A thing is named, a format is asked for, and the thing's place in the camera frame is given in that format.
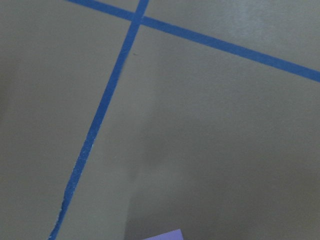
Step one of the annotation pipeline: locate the dark purple foam block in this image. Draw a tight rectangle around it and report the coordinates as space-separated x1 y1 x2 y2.
144 229 184 240

